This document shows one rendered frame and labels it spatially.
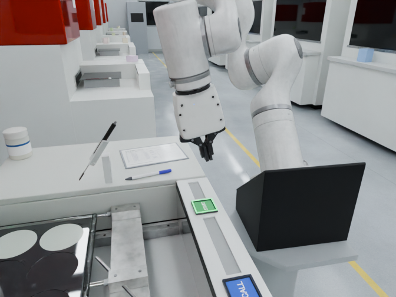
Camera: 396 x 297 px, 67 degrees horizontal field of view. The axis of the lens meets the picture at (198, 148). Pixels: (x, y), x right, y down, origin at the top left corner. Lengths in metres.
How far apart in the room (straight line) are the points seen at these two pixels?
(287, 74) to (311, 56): 4.19
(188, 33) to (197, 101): 0.13
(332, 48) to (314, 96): 0.75
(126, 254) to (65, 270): 0.14
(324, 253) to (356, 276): 1.22
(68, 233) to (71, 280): 0.16
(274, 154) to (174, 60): 0.39
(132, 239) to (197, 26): 0.53
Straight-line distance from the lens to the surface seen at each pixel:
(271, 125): 0.86
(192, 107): 0.62
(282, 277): 1.01
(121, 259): 0.77
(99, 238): 0.89
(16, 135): 1.12
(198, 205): 0.77
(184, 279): 0.79
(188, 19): 0.58
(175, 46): 0.59
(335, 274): 2.10
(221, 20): 0.59
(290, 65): 0.93
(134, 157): 1.03
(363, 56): 4.18
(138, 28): 12.93
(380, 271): 2.23
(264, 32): 7.04
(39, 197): 0.92
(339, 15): 5.19
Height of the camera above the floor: 1.40
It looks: 24 degrees down
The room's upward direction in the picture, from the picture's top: straight up
